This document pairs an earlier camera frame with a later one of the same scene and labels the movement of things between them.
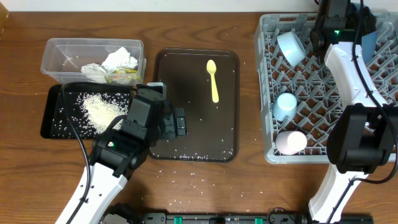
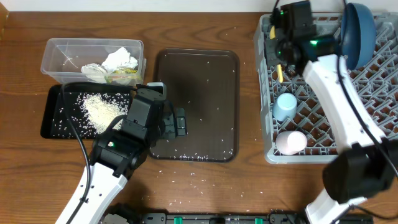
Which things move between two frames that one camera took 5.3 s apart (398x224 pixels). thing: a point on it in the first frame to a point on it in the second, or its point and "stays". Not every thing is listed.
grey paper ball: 94,71 stays
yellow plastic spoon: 211,67 to 272,36
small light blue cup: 285,107 stays
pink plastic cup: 291,142 stays
